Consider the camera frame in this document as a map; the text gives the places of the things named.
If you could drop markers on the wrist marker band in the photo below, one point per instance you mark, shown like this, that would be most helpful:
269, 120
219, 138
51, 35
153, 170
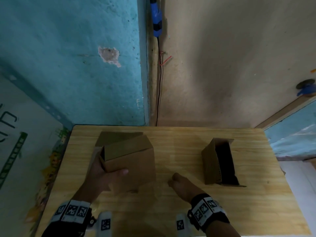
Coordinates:
206, 211
72, 211

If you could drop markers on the right wrist marker band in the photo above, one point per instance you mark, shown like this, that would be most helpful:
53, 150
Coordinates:
206, 211

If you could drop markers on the small open cardboard box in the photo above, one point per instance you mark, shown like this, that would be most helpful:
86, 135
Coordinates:
212, 162

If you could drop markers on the person's right fingers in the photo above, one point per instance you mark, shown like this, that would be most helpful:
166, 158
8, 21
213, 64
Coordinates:
174, 180

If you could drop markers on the white printed poster board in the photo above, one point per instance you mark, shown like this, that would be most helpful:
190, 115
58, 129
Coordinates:
22, 155

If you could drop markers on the left wrist marker band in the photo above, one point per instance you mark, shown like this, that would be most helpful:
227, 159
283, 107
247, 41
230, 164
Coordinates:
72, 211

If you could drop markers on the wooden framed blue panel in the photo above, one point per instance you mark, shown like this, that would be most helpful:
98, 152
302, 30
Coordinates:
295, 135

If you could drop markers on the person's left thumb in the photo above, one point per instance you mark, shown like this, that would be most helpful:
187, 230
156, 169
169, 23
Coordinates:
119, 174

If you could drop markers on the blue and black wall device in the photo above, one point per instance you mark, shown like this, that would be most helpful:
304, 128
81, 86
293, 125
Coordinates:
156, 18

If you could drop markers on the person's left forearm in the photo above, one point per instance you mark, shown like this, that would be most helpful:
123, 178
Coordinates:
63, 230

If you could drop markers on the large brown cardboard box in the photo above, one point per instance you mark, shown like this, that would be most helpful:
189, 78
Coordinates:
134, 165

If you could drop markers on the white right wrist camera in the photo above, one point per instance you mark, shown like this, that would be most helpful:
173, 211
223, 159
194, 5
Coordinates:
182, 225

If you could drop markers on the person's left hand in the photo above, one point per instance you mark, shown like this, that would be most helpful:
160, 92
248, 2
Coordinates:
97, 178

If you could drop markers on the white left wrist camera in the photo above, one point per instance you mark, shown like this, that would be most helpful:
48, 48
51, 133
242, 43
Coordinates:
105, 224

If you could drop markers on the person's right forearm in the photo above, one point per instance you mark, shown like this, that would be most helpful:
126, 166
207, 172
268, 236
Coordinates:
222, 230

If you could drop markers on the white panel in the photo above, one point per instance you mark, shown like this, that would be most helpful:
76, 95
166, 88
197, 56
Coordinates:
301, 192

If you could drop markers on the person's right hand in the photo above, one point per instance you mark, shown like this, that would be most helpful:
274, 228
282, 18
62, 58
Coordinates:
188, 187

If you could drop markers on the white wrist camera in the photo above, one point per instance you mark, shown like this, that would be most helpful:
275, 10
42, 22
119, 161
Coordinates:
182, 225
105, 224

